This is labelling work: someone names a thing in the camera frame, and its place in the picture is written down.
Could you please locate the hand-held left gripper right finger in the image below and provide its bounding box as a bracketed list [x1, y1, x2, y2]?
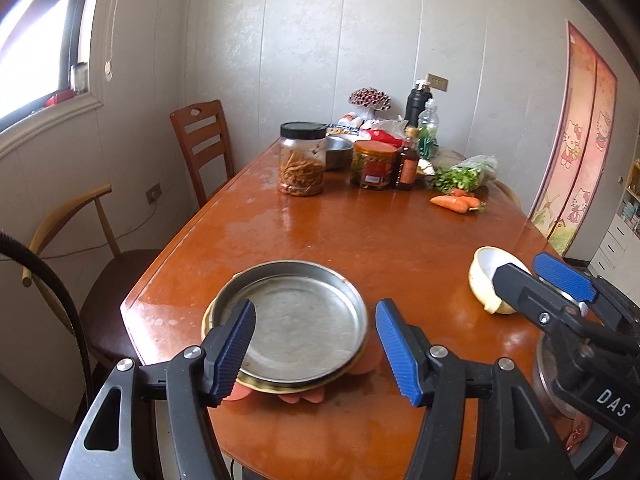
[375, 299, 566, 480]

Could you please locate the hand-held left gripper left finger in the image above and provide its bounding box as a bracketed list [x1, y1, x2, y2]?
[59, 299, 257, 480]

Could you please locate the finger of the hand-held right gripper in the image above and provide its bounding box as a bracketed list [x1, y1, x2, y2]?
[492, 263, 591, 341]
[532, 252, 640, 348]

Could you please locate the yellow bowl with handle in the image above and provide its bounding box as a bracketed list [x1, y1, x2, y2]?
[468, 246, 523, 316]

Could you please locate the large steel bowl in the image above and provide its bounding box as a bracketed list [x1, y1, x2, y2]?
[531, 332, 586, 421]

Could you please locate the yellow shell-shaped plate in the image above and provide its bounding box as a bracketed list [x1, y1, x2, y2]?
[201, 270, 372, 395]

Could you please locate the round metal pan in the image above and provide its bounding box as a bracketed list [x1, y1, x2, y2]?
[212, 260, 368, 382]

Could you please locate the orange crab-shaped plate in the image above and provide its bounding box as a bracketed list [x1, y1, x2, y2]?
[222, 332, 386, 406]

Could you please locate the person's right hand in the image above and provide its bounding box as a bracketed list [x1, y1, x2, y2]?
[564, 412, 632, 462]

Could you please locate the white shelf cabinet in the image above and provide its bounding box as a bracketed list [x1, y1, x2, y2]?
[587, 157, 640, 273]

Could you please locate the light wood chair back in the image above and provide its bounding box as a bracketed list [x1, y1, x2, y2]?
[492, 180, 523, 208]

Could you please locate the orange carrot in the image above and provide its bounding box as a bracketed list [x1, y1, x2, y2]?
[450, 188, 487, 213]
[430, 195, 470, 212]

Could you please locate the pink cartoon cat poster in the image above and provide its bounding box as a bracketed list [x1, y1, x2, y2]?
[527, 20, 618, 256]

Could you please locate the bag of green herbs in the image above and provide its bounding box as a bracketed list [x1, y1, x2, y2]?
[430, 155, 498, 192]

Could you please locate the light wood armchair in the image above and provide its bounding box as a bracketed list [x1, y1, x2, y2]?
[22, 184, 166, 376]

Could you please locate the brown sauce bottle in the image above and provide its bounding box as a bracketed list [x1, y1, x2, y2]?
[395, 126, 421, 191]

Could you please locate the clear plastic bottle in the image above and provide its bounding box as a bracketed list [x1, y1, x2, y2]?
[417, 98, 441, 158]

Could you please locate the red-lidded pickle jar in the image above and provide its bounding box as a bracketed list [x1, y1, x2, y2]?
[350, 140, 397, 191]

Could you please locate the black-lidded clear jar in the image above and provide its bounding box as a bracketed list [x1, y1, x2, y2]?
[278, 121, 327, 197]

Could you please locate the dull steel basin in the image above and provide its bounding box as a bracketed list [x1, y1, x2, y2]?
[324, 135, 355, 171]

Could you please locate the red white plastic bag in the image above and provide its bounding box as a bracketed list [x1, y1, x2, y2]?
[360, 119, 408, 143]

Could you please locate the black thermos bottle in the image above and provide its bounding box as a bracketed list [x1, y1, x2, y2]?
[404, 80, 433, 128]

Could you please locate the brown slatted wooden chair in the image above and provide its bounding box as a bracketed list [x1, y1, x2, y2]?
[170, 100, 236, 209]

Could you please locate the dried flower ornament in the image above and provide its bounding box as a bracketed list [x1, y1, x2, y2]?
[348, 88, 391, 121]

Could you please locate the window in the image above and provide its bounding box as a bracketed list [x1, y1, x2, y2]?
[0, 0, 108, 133]

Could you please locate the black cable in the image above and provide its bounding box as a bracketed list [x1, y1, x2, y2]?
[0, 232, 96, 411]

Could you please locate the white blind cord pull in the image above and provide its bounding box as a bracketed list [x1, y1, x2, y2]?
[101, 0, 114, 80]

